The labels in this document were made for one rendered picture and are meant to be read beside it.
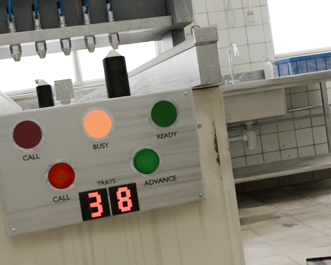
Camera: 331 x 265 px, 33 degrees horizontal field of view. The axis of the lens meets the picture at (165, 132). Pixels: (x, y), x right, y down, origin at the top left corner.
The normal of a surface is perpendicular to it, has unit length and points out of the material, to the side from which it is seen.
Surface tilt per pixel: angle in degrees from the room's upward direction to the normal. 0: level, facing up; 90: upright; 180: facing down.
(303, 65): 91
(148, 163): 90
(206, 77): 90
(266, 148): 90
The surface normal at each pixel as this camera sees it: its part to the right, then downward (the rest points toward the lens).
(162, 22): 0.22, 0.02
